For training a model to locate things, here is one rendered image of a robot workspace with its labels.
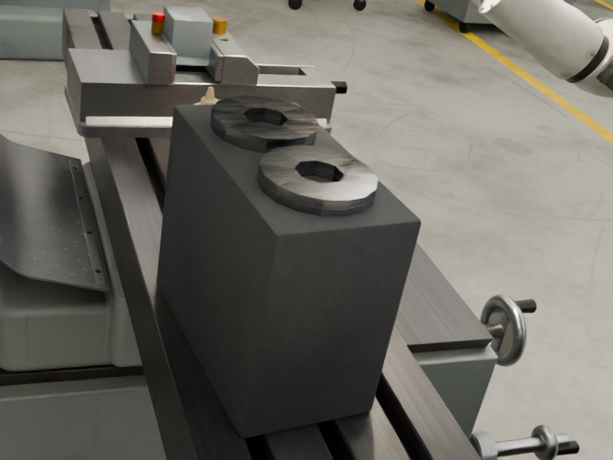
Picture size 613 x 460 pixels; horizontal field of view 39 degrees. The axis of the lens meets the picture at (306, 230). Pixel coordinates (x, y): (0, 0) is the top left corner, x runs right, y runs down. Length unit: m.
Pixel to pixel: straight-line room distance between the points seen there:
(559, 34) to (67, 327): 0.63
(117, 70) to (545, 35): 0.53
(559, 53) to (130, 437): 0.68
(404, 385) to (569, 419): 1.64
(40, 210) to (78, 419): 0.25
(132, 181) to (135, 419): 0.29
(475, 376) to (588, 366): 1.39
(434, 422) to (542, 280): 2.23
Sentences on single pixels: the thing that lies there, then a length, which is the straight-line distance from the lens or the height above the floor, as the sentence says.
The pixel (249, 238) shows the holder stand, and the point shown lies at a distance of 0.62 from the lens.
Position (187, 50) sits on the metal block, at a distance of 1.15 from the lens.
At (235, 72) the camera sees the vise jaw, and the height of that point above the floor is 1.01.
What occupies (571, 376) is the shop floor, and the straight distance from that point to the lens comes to 2.56.
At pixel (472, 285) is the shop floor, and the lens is 2.80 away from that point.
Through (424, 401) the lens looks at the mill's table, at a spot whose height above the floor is 0.93.
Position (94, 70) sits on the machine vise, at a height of 1.00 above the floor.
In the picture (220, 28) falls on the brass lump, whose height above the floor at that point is 1.05.
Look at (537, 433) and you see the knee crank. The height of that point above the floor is 0.52.
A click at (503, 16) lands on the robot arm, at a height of 1.18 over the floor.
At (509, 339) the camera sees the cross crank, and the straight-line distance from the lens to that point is 1.44.
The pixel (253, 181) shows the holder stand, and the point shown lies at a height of 1.11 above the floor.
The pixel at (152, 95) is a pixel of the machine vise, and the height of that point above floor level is 0.98.
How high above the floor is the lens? 1.40
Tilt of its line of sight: 29 degrees down
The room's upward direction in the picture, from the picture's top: 11 degrees clockwise
